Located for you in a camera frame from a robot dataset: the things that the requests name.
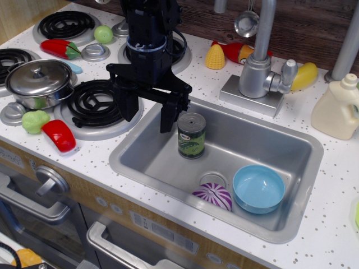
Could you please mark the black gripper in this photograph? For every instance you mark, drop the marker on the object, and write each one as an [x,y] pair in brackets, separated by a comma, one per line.
[161,86]

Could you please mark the cream detergent bottle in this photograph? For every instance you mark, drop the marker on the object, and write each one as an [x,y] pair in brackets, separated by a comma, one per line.
[336,112]

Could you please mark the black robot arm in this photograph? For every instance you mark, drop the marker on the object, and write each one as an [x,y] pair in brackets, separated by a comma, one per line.
[151,25]

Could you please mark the green pea can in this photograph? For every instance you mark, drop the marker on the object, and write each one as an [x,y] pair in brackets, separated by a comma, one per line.
[191,135]

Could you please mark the back right stove burner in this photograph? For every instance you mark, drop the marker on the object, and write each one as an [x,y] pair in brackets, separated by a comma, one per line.
[180,61]

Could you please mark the stove burner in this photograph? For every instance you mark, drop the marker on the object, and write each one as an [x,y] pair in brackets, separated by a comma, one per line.
[91,112]
[74,26]
[180,61]
[9,57]

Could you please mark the front right stove burner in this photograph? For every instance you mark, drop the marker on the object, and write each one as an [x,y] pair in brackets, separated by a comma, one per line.
[91,112]

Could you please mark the silver stove knob middle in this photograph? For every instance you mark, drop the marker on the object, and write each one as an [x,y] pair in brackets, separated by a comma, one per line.
[95,52]

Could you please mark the silver stove knob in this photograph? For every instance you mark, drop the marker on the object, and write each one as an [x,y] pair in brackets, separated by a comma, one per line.
[120,30]
[12,114]
[95,52]

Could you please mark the silver stove knob back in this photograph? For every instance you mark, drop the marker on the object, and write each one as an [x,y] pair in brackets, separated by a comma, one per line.
[120,30]

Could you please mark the yellow toy corn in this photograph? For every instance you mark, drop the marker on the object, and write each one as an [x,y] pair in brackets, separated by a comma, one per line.
[215,58]

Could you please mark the light blue toy piece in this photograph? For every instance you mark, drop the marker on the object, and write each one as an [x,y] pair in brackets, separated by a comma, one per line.
[76,69]

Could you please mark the green toy apple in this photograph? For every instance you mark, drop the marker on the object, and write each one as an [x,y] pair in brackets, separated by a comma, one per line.
[103,34]

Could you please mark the red toy pepper slice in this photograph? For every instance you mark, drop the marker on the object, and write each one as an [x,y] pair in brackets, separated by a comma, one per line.
[59,136]

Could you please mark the red toy chili pepper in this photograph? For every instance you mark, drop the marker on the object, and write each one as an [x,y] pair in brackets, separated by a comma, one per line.
[60,48]

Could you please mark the back left stove burner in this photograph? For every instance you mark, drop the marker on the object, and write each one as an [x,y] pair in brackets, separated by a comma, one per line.
[74,26]

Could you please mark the red toy ketchup bottle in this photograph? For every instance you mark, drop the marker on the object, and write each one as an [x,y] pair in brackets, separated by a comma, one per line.
[236,52]

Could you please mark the purple striped toy onion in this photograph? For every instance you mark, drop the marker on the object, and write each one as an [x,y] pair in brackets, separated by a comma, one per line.
[215,194]

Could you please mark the silver faucet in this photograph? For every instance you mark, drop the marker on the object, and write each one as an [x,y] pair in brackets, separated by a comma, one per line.
[258,88]

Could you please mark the silver pot with lid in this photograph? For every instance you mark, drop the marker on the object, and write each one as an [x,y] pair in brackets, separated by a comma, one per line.
[40,84]

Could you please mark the green toy lettuce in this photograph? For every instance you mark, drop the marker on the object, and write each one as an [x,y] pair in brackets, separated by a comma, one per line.
[32,122]

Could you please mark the silver hanging rod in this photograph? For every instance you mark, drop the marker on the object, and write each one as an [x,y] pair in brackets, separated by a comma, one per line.
[220,6]

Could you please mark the silver oven dial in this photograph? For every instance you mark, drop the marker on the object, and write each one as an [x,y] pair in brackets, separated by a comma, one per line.
[51,181]

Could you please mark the hanging silver ladle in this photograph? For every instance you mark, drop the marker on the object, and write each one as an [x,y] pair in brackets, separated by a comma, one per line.
[247,22]

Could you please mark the silver stove knob front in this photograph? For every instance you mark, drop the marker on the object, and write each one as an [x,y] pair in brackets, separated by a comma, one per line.
[12,114]

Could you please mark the light blue bowl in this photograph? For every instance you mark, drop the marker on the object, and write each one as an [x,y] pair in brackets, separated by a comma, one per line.
[258,189]

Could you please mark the front left stove burner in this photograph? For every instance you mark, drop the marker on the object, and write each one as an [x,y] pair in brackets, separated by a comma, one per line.
[9,57]

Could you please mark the yellow toy squash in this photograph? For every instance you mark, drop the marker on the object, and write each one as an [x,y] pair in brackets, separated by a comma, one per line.
[305,77]

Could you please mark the yellow object bottom left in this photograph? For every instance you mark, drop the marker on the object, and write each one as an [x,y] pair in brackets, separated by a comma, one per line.
[28,258]

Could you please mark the silver support pole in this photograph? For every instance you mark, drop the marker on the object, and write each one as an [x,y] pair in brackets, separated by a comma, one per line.
[347,54]

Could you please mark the green toy at edge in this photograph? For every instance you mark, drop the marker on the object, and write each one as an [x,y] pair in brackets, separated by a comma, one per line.
[353,215]

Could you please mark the silver dishwasher handle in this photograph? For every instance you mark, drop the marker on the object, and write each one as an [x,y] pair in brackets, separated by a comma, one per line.
[123,248]

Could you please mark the silver oven door handle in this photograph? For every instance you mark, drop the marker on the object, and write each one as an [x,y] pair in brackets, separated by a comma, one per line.
[54,215]

